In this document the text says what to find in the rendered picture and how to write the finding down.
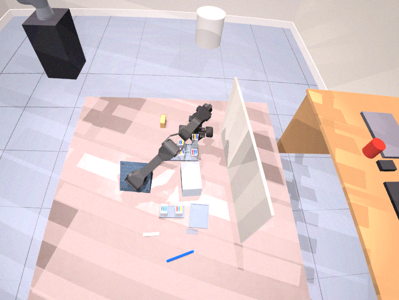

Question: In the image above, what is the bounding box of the yellow rectangular block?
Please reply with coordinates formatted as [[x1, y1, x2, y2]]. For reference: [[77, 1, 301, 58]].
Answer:
[[160, 115, 166, 128]]

